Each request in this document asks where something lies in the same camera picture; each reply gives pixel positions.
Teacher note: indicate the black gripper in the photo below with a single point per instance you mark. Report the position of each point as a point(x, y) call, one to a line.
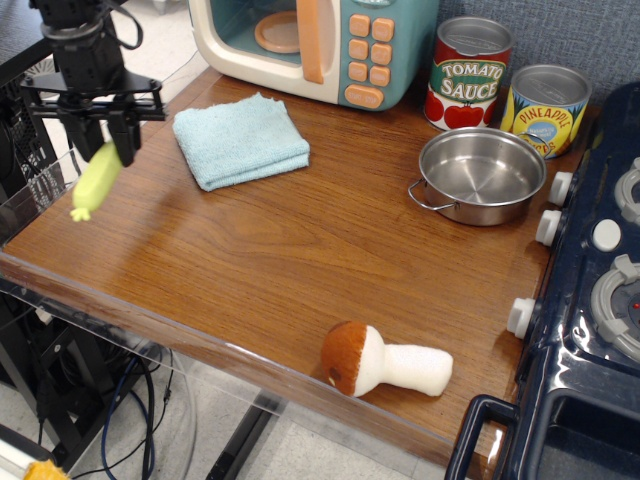
point(92, 82)

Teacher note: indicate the green handled metal spoon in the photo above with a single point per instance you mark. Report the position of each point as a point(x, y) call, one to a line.
point(96, 182)

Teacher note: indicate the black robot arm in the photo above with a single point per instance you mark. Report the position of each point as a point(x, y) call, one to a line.
point(92, 83)

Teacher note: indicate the light blue folded cloth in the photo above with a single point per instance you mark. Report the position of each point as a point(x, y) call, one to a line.
point(233, 143)

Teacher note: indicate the clear acrylic table guard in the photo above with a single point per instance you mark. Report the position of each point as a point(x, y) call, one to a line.
point(250, 278)

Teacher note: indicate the toy microwave teal cream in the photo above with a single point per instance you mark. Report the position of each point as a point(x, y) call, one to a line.
point(360, 54)

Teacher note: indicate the plush brown white mushroom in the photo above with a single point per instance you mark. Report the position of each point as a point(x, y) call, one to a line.
point(355, 360)

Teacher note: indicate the yellow object bottom left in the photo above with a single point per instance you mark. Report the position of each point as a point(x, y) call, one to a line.
point(44, 470)

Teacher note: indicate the tomato sauce can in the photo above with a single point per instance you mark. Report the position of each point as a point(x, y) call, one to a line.
point(470, 60)

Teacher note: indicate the small steel pot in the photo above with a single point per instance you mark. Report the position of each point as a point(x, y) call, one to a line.
point(478, 176)

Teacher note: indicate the pineapple slices can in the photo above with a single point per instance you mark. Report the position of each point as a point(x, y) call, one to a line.
point(546, 104)

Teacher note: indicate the white stove knob middle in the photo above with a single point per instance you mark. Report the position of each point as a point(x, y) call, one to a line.
point(548, 227)

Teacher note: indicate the white stove knob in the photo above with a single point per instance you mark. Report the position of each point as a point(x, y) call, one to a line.
point(548, 227)
point(520, 316)
point(560, 187)

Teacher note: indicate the white stove knob lower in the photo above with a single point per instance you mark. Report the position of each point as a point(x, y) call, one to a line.
point(520, 316)

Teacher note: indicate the white stove knob upper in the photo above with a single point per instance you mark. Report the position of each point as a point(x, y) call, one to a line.
point(560, 187)

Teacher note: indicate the dark blue toy stove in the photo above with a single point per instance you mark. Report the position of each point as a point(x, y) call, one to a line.
point(576, 412)

